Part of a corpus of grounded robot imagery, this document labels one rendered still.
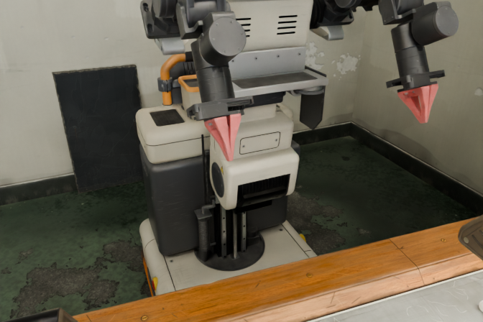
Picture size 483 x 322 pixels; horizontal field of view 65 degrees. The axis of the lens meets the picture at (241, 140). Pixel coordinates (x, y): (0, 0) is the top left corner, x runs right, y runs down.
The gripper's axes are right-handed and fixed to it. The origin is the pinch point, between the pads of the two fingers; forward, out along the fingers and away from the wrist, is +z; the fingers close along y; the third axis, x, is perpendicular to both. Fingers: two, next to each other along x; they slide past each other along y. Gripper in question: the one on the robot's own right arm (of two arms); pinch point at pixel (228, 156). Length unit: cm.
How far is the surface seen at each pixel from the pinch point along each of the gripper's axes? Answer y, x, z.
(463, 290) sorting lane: 38, -6, 33
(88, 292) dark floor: -35, 120, 49
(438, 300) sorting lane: 31.9, -6.3, 33.0
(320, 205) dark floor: 94, 134, 43
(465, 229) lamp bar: 11.7, -32.6, 10.6
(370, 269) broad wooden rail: 23.7, 0.4, 26.5
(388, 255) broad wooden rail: 29.5, 1.8, 25.9
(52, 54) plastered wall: -34, 160, -67
